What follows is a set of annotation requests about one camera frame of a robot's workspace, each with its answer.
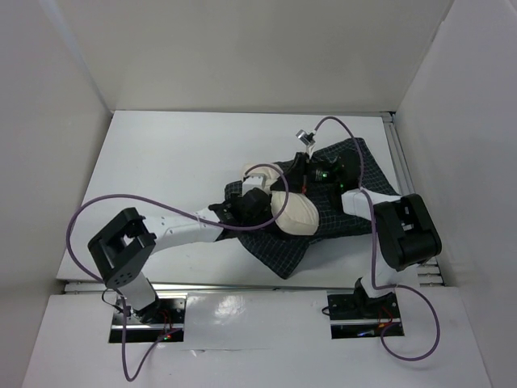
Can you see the cream white pillow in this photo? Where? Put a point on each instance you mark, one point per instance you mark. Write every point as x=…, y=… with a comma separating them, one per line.
x=300, y=217

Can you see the dark plaid pillowcase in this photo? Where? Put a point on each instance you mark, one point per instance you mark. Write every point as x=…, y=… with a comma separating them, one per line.
x=281, y=254

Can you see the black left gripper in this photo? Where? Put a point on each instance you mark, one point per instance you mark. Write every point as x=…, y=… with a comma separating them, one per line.
x=264, y=217

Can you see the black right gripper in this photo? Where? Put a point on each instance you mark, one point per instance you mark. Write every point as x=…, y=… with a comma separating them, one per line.
x=300, y=168

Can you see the aluminium frame rail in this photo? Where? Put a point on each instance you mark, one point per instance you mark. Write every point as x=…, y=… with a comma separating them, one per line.
x=158, y=162

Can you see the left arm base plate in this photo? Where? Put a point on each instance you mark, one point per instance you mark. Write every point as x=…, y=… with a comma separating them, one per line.
x=167, y=320

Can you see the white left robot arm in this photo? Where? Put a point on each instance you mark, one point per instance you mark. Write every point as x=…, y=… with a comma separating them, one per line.
x=123, y=246

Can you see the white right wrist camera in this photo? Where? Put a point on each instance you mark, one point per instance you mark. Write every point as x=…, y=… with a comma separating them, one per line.
x=308, y=140

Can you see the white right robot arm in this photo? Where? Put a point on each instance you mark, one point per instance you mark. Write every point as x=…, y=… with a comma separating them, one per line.
x=403, y=233

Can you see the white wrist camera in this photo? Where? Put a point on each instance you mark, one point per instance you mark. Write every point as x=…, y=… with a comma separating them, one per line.
x=254, y=181
x=308, y=140

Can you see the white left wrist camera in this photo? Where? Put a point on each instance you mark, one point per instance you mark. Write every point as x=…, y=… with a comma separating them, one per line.
x=254, y=181

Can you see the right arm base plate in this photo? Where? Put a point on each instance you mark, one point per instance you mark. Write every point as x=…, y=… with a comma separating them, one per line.
x=352, y=319

